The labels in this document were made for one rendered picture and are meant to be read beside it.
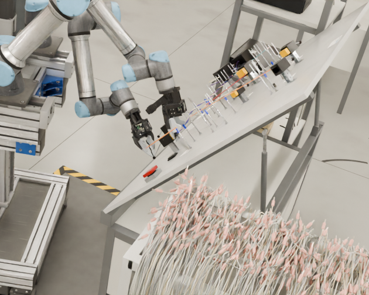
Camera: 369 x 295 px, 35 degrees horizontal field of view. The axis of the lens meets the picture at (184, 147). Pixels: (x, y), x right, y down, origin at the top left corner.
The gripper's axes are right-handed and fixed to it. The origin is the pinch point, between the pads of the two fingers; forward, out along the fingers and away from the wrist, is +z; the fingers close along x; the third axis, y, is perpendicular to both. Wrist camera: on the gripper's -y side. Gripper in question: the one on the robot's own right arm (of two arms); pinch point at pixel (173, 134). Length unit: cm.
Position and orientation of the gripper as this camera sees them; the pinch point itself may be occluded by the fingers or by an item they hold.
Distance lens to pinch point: 249.1
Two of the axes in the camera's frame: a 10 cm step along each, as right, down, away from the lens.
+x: 3.0, -3.6, 8.8
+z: 2.3, 9.3, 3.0
